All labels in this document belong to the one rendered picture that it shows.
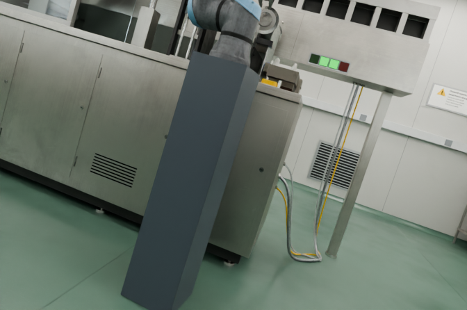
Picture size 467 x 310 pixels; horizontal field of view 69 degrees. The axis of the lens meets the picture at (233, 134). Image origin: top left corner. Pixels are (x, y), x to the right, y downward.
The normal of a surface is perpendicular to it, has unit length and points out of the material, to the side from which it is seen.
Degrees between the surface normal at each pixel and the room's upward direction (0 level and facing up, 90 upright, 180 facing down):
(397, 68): 90
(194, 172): 90
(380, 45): 90
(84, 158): 90
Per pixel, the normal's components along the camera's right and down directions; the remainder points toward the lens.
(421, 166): -0.21, 0.02
